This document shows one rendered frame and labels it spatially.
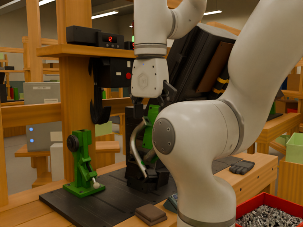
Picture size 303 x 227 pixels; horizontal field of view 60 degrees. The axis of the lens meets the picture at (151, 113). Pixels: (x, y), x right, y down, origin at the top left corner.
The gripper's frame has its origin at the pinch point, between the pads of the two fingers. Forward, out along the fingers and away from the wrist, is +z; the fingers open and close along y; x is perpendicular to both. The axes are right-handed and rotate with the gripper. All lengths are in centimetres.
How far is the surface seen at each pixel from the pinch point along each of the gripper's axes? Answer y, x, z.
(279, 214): 19, 53, 42
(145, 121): -36, 34, 10
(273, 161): -5, 114, 41
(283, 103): -93, 422, 34
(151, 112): -37, 40, 6
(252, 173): -5, 84, 40
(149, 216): -10.4, 10.6, 37.0
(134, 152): -40, 31, 25
